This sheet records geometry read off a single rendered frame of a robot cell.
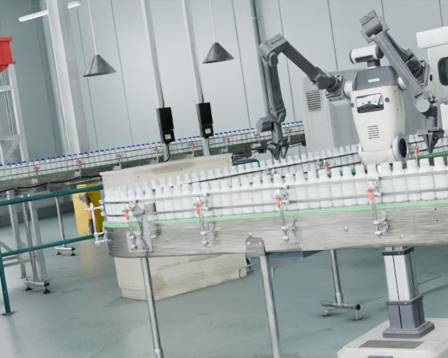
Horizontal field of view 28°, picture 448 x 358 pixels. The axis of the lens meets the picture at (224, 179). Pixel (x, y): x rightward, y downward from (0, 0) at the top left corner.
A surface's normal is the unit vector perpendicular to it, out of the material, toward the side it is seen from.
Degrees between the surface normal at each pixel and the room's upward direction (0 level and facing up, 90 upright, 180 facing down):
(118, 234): 90
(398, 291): 90
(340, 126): 90
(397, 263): 90
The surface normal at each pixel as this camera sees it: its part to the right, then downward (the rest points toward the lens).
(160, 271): 0.58, -0.04
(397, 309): -0.58, 0.13
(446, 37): -0.80, 0.15
